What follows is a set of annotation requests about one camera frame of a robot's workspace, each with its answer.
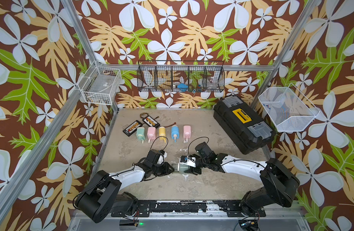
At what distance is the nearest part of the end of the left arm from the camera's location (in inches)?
26.5

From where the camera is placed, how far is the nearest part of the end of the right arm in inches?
25.1

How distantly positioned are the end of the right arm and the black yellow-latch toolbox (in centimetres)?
30

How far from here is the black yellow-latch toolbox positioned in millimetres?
855
